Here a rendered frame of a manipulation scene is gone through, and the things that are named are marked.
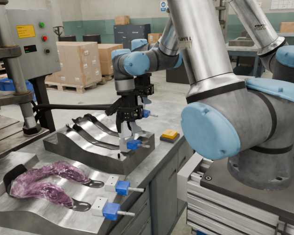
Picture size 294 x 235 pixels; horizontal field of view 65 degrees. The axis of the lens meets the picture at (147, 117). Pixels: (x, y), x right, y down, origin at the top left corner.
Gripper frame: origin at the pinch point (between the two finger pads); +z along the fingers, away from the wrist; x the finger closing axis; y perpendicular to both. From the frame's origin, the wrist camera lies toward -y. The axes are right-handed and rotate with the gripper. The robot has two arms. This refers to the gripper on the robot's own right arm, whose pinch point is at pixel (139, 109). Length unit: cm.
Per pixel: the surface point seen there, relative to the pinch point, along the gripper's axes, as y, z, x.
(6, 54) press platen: -59, -31, -29
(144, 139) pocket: 11.9, 7.5, -15.6
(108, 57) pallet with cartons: -295, 41, 327
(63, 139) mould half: -19.3, 4.8, -35.9
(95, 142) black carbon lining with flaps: -6.6, 7.0, -28.4
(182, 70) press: -125, 65, 358
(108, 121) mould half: -12.0, 4.1, -12.6
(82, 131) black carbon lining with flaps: -14.5, 3.3, -28.2
